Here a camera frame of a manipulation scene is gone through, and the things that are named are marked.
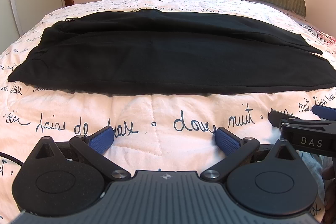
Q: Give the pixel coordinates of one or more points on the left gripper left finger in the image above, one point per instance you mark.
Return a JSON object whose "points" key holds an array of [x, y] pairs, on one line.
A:
{"points": [[90, 150]]}

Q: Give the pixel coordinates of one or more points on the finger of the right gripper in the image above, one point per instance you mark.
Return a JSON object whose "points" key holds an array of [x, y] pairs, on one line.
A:
{"points": [[282, 121], [324, 112]]}

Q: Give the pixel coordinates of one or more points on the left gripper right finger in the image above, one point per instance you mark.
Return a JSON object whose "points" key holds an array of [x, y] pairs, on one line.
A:
{"points": [[238, 152]]}

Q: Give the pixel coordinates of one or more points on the black pants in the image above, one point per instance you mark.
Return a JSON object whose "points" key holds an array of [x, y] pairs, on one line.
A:
{"points": [[153, 52]]}

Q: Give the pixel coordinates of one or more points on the white script-print bedspread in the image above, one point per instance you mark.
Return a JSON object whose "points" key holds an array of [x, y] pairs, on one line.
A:
{"points": [[152, 132]]}

